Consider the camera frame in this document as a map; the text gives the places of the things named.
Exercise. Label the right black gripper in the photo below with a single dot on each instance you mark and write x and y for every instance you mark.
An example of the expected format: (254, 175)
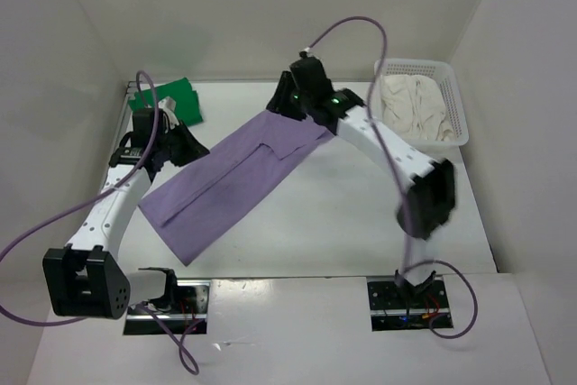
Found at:
(279, 100)

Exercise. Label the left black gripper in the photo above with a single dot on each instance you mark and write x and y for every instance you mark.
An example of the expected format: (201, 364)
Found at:
(194, 150)

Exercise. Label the green t shirt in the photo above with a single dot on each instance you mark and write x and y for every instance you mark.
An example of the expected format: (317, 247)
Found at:
(186, 109)

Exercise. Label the purple t shirt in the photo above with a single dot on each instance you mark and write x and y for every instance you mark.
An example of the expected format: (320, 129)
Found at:
(205, 199)

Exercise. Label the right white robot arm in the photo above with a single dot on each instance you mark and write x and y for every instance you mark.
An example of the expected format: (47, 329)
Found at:
(426, 186)

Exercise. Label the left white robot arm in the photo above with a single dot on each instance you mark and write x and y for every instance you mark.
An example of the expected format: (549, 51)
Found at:
(84, 278)

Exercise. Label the white cloth in basket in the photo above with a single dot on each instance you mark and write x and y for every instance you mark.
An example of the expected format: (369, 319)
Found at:
(413, 107)

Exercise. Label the white plastic basket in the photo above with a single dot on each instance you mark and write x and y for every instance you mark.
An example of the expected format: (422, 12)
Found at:
(443, 75)

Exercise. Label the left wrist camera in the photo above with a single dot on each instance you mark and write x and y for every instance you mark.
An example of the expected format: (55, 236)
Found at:
(168, 106)

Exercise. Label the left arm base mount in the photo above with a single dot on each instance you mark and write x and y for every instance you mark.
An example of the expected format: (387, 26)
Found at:
(186, 307)

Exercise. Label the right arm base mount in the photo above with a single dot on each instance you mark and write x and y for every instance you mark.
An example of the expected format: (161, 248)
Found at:
(391, 312)

